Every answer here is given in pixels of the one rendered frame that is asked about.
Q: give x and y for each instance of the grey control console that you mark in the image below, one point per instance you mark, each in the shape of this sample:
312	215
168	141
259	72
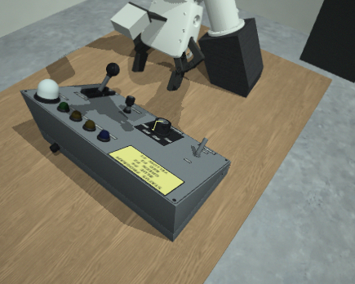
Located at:
156	170

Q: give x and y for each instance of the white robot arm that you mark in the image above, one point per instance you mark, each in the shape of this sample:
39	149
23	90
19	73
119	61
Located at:
132	19

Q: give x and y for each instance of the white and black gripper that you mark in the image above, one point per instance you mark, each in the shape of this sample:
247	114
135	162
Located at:
172	37

